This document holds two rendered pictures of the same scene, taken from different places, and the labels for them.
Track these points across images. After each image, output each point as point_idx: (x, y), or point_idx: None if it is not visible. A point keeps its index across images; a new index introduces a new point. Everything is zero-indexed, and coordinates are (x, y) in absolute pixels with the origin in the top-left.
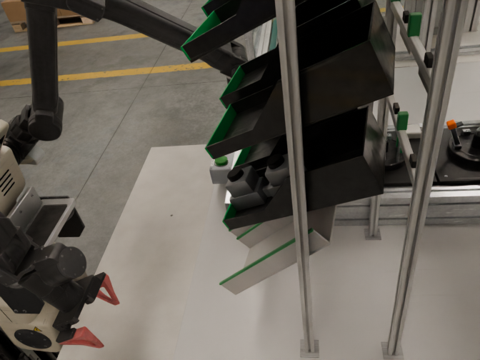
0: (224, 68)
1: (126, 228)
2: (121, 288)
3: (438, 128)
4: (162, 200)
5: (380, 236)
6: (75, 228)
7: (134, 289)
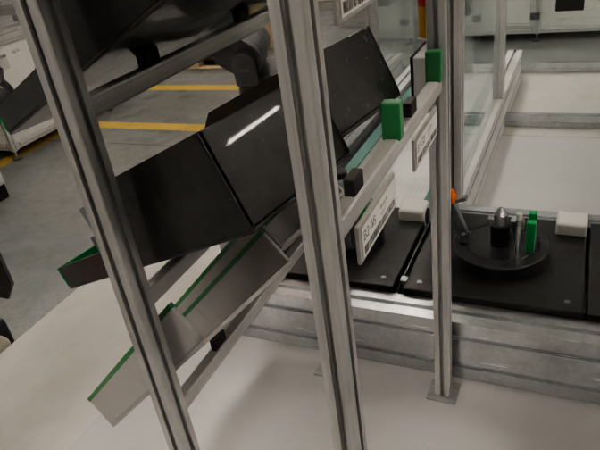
0: (220, 55)
1: (79, 301)
2: (14, 385)
3: (299, 59)
4: (150, 272)
5: (455, 398)
6: (1, 283)
7: (30, 392)
